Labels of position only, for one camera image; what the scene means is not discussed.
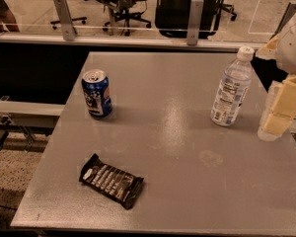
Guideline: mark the blue soda can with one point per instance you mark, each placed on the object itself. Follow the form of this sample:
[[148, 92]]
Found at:
[[96, 88]]

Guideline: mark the right metal glass bracket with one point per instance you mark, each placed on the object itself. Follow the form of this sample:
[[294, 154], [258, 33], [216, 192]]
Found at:
[[194, 20]]

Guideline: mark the black rxbar chocolate wrapper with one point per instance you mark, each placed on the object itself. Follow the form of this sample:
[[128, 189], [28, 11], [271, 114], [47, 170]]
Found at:
[[113, 183]]

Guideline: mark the metal glass bracket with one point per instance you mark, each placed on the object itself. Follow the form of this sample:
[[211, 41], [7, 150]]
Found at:
[[194, 20], [68, 31]]

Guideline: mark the black cabinet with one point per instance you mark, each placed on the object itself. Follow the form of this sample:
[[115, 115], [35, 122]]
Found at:
[[171, 18]]

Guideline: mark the left metal glass bracket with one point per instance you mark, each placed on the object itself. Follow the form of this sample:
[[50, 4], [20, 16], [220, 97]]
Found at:
[[68, 31]]

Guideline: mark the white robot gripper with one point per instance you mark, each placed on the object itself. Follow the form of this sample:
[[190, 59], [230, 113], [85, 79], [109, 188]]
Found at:
[[293, 51]]

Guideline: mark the clear plastic water bottle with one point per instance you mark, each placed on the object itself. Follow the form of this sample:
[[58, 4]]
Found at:
[[233, 88]]

